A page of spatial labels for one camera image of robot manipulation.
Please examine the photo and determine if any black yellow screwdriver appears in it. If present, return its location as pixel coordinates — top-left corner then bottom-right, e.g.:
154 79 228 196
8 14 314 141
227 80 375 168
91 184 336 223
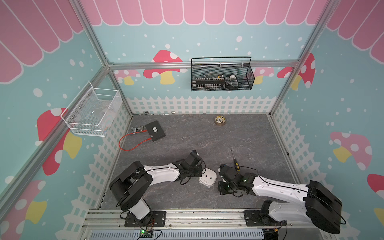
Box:
231 150 241 172

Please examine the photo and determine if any white alarm clock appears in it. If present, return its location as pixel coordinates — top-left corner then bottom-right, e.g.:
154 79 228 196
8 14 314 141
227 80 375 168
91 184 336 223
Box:
199 168 217 188

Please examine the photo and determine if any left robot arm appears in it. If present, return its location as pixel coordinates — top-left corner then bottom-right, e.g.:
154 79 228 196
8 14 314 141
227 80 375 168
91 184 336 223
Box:
109 152 205 224

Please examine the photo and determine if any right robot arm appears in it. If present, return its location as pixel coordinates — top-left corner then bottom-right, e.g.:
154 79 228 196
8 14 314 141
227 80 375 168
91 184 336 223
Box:
219 165 346 235

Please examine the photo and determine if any brown tape roll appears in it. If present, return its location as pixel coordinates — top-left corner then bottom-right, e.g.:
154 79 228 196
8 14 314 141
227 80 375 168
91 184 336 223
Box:
214 116 227 127

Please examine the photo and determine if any green lit circuit board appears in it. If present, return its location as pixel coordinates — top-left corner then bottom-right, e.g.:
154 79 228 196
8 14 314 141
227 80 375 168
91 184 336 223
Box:
139 230 154 239

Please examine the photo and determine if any black connector strip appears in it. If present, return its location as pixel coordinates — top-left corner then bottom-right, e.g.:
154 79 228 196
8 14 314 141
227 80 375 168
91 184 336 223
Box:
192 78 226 91

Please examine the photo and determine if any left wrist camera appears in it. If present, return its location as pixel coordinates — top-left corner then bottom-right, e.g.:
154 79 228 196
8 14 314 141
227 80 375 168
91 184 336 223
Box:
186 150 201 168

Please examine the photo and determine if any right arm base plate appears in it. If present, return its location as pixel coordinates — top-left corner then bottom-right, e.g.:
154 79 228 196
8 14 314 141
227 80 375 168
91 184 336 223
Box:
244 210 287 228

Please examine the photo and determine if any black network switch box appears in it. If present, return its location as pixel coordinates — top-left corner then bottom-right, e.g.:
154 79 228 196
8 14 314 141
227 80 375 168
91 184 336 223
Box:
145 121 166 142

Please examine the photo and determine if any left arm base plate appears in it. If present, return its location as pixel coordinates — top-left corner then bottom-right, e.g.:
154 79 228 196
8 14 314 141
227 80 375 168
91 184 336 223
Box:
124 211 167 228

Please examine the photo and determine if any metal bracket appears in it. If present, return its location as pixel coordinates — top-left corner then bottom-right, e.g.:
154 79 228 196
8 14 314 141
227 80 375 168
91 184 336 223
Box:
131 126 144 135

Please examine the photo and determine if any red cable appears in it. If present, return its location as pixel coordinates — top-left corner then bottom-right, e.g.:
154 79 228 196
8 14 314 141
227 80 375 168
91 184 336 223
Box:
118 129 151 152

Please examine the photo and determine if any black wire basket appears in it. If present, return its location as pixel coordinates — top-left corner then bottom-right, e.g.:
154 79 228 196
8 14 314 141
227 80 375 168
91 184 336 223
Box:
191 57 255 92

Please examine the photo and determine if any aluminium rail frame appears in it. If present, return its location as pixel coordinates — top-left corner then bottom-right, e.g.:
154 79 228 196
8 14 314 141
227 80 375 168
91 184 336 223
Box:
78 209 336 240

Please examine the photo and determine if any white wire basket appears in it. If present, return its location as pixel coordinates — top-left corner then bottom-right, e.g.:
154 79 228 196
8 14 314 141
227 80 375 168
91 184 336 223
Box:
61 82 123 137

